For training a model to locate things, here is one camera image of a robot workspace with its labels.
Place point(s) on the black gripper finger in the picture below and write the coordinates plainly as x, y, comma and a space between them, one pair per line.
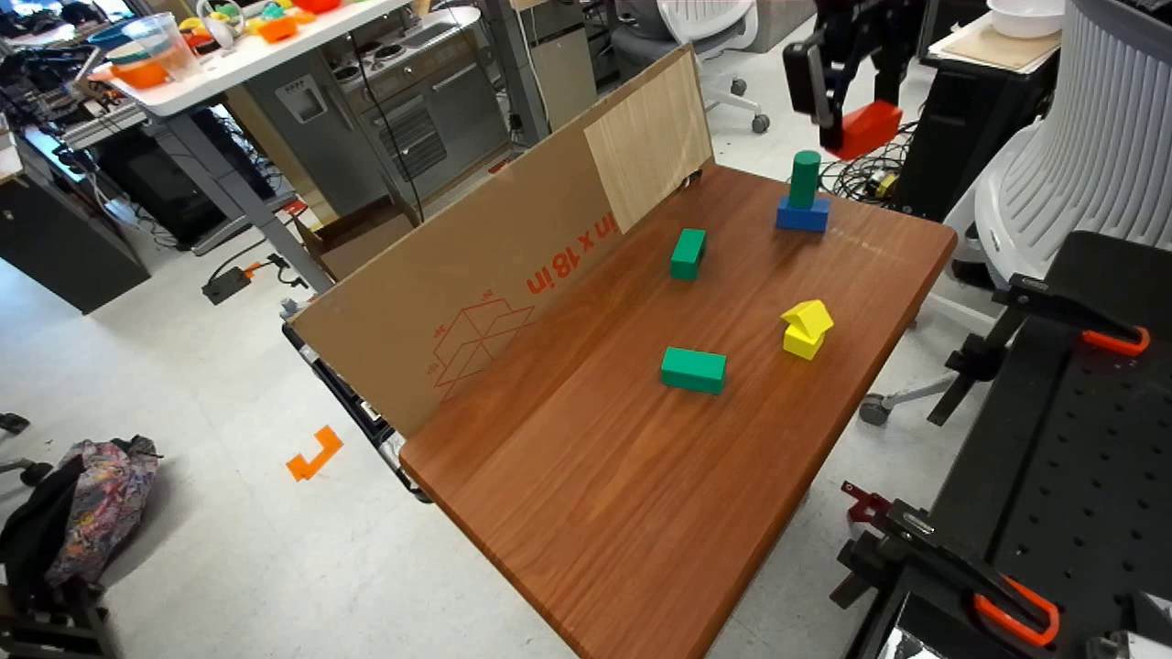
886, 78

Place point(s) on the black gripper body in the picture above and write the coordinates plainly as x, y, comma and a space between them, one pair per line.
825, 64

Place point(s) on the green cylinder block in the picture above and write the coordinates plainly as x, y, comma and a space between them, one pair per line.
803, 176

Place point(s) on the blue cube block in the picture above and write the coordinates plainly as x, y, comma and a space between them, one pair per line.
807, 220

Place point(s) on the green block near cardboard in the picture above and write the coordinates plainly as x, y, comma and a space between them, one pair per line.
687, 257

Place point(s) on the yellow house-shaped block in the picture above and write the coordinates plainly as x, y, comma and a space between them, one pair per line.
807, 329

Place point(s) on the green block left side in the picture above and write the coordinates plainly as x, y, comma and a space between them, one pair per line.
692, 372

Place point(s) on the light wooden panel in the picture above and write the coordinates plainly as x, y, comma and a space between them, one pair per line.
648, 137

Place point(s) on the white mesh office chair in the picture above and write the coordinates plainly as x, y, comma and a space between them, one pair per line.
1096, 168

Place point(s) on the grey toy kitchen stove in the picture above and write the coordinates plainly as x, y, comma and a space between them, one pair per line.
399, 108

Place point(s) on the wooden table top board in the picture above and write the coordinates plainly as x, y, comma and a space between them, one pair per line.
634, 513

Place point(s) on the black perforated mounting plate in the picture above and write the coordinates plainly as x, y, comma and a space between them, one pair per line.
1059, 486

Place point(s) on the brown cardboard backdrop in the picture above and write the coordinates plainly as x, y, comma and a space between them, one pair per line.
418, 319

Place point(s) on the orange floor tape marker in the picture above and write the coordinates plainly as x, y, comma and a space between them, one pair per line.
316, 458

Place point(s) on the white work table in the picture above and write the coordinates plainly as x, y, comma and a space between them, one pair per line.
217, 74

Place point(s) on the colourful backpack on floor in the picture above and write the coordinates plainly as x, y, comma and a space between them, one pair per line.
78, 517

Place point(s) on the orange handled clamp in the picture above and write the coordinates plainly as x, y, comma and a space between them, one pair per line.
1029, 298
890, 533

